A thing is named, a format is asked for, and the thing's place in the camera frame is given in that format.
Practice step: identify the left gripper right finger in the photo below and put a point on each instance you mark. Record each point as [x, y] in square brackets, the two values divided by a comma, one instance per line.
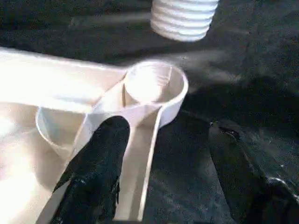
[252, 186]

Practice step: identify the white plastic table leg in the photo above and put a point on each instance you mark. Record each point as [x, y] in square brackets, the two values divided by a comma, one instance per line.
[184, 18]

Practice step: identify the white plastic table top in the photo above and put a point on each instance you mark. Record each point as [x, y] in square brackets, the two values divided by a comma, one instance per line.
[46, 93]

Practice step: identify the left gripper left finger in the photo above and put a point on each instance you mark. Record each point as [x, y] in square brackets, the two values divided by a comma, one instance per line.
[93, 182]

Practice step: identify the black work mat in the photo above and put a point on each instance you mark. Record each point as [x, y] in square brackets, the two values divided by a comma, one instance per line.
[243, 74]

